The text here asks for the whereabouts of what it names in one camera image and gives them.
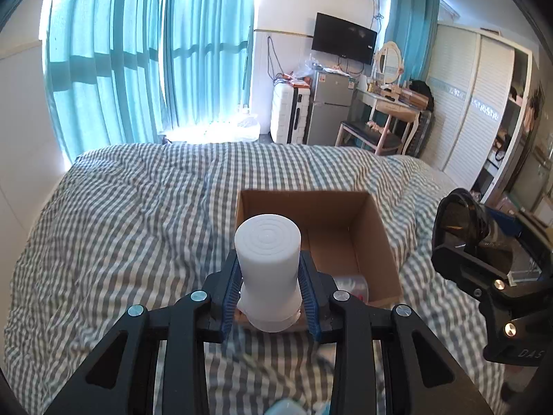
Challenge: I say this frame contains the white suitcase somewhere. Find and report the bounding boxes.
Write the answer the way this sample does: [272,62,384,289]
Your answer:
[270,83,312,144]

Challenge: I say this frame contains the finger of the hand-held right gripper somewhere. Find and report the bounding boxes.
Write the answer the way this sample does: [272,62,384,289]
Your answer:
[431,225,514,301]
[488,206,553,278]

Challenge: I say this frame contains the clear plastic bag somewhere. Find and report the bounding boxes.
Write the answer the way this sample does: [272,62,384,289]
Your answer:
[296,55,326,81]

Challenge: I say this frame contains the white sliding-door wardrobe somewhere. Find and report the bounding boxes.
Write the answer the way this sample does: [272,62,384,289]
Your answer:
[425,24,535,205]

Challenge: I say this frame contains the wooden chair with dark seat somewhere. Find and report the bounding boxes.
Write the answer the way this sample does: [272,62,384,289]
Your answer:
[336,114,404,156]

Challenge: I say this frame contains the grey refrigerator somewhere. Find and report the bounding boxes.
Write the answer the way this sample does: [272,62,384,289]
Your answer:
[305,70,357,148]

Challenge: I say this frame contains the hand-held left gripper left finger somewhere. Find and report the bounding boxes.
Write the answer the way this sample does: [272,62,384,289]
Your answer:
[43,253,243,415]

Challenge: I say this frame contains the grey checkered blanket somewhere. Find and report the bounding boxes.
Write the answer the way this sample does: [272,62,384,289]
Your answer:
[3,142,511,415]

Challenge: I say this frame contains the black bag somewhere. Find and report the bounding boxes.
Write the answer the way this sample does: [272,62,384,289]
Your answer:
[408,79,434,112]

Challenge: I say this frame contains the wooden box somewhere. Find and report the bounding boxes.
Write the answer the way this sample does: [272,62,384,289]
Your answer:
[390,88,429,108]

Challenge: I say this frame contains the clear plastic cup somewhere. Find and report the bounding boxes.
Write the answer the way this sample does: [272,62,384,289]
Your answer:
[335,274,369,304]

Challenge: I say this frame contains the white plastic bottle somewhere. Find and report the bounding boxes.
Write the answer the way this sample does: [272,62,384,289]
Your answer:
[233,214,303,333]

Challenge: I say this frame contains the white oval vanity mirror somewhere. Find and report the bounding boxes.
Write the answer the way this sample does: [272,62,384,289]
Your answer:
[372,41,405,88]

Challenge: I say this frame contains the cardboard box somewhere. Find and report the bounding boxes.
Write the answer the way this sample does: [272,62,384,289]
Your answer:
[234,189,404,333]

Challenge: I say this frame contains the pale blue object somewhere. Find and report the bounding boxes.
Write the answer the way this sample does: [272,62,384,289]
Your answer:
[265,399,304,415]

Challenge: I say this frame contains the white dressing table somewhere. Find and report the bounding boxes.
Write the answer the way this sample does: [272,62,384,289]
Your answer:
[354,88,422,156]

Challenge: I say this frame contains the clear water jug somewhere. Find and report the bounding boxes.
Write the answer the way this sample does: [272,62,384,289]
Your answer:
[232,110,262,141]

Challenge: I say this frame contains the narrow teal curtain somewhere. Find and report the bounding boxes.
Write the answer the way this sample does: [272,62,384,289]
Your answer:
[384,0,440,84]

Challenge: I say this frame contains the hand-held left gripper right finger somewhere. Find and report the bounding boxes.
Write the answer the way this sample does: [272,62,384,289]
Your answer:
[298,251,494,415]

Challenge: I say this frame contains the black wall television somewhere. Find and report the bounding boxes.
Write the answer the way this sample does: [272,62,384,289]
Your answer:
[311,12,378,65]

